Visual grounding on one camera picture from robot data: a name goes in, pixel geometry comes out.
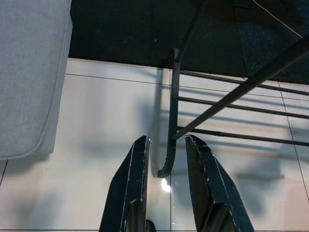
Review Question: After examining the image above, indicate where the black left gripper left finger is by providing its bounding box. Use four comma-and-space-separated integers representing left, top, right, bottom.
98, 135, 153, 232

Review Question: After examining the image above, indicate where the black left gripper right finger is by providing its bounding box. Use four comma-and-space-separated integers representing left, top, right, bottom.
184, 134, 255, 232

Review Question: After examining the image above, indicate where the black metal clothes rack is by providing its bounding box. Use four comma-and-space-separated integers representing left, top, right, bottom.
156, 0, 309, 179

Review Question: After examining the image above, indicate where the grey upholstered ottoman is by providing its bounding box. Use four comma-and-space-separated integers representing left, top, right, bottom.
0, 0, 73, 160

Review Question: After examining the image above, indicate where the black foam floor mat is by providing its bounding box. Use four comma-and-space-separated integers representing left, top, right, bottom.
69, 0, 309, 85

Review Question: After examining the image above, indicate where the yellow cord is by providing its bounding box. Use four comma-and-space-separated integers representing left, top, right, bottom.
251, 0, 304, 38

